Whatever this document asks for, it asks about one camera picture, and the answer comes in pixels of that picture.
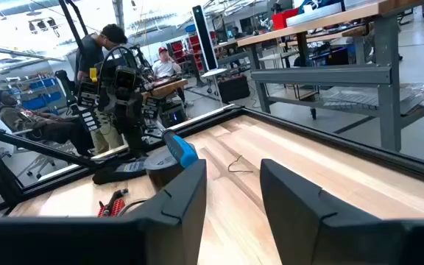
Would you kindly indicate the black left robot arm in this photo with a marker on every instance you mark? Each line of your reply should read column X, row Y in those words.
column 109, row 70

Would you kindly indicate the white tray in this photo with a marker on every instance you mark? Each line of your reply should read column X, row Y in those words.
column 315, row 16

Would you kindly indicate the red storage bin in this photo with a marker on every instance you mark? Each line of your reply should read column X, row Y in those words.
column 283, row 20

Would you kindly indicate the black equipment case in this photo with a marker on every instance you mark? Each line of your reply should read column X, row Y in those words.
column 234, row 90

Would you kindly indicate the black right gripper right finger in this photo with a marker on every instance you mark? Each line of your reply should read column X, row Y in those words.
column 307, row 228

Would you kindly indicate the grey duct tape roll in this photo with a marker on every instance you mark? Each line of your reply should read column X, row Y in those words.
column 160, row 173

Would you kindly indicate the round grey stand base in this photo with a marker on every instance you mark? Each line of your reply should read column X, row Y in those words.
column 213, row 73

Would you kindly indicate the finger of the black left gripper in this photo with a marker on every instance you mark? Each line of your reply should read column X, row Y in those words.
column 121, row 129
column 134, row 129

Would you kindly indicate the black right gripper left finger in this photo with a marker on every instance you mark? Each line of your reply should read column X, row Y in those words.
column 160, row 228

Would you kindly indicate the person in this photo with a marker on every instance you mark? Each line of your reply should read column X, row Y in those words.
column 90, row 55
column 31, row 121
column 164, row 68

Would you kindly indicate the tall black tower panel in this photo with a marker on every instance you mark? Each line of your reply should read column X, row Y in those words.
column 204, row 37

